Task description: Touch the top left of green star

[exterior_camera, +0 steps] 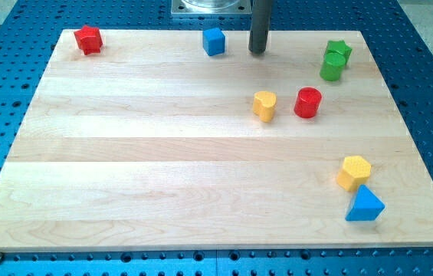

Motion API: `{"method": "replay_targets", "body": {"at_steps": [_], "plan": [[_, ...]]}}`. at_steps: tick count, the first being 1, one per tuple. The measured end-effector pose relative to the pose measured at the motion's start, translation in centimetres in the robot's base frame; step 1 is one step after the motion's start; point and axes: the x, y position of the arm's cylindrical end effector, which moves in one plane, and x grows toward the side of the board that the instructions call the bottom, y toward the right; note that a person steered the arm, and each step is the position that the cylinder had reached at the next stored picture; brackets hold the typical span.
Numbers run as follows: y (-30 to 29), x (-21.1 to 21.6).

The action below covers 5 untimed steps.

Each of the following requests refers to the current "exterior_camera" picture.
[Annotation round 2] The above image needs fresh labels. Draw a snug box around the yellow heart block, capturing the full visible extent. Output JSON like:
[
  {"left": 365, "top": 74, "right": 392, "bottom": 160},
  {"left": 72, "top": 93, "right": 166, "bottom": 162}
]
[{"left": 252, "top": 90, "right": 277, "bottom": 123}]

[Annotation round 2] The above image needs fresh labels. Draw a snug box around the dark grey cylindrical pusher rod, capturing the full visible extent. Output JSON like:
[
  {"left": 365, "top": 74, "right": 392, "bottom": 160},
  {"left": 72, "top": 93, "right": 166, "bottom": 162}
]
[{"left": 248, "top": 0, "right": 274, "bottom": 55}]

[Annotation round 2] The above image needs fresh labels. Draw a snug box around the red cylinder block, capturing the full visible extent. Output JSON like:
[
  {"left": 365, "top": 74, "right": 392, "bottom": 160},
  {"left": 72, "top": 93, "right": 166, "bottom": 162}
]
[{"left": 294, "top": 87, "right": 322, "bottom": 119}]

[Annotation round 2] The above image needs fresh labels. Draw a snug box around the blue triangle block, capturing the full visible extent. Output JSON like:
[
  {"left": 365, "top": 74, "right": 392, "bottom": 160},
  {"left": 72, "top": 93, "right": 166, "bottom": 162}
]
[{"left": 346, "top": 184, "right": 385, "bottom": 222}]

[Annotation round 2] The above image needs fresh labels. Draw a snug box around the blue cube block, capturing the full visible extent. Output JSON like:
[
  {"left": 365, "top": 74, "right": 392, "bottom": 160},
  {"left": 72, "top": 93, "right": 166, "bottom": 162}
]
[{"left": 202, "top": 28, "right": 225, "bottom": 56}]

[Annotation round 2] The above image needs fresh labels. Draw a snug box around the green star block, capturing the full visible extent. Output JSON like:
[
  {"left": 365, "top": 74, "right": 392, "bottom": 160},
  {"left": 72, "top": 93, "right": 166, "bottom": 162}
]
[{"left": 324, "top": 40, "right": 353, "bottom": 63}]

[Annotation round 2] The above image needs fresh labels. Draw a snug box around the blue perforated table plate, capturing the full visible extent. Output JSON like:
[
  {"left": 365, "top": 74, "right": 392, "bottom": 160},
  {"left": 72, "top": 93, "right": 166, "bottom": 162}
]
[{"left": 0, "top": 1, "right": 433, "bottom": 275}]

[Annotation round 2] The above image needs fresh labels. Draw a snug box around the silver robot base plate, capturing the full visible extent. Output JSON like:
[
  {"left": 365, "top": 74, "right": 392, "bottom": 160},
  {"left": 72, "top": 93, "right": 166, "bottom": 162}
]
[{"left": 171, "top": 0, "right": 251, "bottom": 17}]

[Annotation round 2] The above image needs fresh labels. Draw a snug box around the red star block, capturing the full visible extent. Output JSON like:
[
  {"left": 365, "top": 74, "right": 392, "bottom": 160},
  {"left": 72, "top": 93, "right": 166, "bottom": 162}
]
[{"left": 74, "top": 25, "right": 103, "bottom": 55}]

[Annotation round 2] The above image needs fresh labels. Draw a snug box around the yellow hexagon block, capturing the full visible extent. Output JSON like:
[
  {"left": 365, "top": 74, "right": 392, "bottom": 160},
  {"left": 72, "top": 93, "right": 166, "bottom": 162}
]
[{"left": 336, "top": 156, "right": 372, "bottom": 192}]

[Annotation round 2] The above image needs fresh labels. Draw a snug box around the green cylinder block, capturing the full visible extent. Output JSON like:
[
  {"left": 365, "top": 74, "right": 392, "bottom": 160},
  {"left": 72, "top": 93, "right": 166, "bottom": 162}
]
[{"left": 320, "top": 52, "right": 346, "bottom": 81}]

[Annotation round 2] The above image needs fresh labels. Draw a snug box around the light wooden board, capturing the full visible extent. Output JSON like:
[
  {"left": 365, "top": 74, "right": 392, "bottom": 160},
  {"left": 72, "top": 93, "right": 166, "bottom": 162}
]
[{"left": 0, "top": 29, "right": 433, "bottom": 252}]

